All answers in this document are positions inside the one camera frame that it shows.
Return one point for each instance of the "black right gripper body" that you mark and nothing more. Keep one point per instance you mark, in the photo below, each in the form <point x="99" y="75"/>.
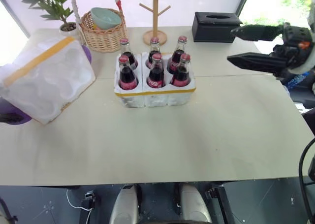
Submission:
<point x="296" y="44"/>

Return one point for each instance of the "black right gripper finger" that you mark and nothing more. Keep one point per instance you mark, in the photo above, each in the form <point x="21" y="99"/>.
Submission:
<point x="258" y="61"/>
<point x="258" y="32"/>

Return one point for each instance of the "black tissue box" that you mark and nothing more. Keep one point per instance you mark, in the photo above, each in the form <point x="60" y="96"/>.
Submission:
<point x="211" y="29"/>

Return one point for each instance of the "glass cola bottle red cap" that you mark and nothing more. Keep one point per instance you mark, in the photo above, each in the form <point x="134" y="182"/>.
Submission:
<point x="127" y="77"/>
<point x="181" y="75"/>
<point x="156" y="76"/>
<point x="154" y="46"/>
<point x="179" y="52"/>
<point x="125" y="48"/>

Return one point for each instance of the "white foam crate yellow tape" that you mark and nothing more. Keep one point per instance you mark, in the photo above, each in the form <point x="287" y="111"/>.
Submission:
<point x="157" y="98"/>

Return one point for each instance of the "white foam box yellow tape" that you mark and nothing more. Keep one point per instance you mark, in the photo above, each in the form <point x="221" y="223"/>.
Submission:
<point x="46" y="81"/>

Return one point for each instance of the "blue label plastic bottle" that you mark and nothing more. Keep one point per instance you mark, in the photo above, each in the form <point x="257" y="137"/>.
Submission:
<point x="297" y="80"/>

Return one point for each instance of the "wooden mug tree stand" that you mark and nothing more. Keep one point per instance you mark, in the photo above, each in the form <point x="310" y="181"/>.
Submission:
<point x="155" y="17"/>

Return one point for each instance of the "black table leg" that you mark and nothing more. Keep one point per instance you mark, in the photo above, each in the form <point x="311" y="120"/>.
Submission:
<point x="87" y="209"/>
<point x="221" y="206"/>

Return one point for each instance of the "pale green bowl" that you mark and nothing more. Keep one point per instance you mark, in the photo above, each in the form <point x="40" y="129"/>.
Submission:
<point x="107" y="18"/>

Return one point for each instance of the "silver right robot leg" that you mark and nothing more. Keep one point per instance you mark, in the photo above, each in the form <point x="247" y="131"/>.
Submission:
<point x="194" y="204"/>

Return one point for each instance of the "silver robot leg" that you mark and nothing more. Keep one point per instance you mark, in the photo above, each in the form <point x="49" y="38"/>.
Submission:
<point x="124" y="204"/>
<point x="194" y="204"/>

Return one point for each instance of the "silver left robot leg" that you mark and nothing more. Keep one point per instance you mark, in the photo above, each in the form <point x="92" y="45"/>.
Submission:
<point x="124" y="204"/>

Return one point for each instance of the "green plant in white pot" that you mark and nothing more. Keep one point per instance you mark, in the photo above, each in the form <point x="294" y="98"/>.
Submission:
<point x="55" y="6"/>

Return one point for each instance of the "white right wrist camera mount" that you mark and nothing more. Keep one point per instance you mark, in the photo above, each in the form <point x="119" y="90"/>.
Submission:
<point x="305" y="67"/>

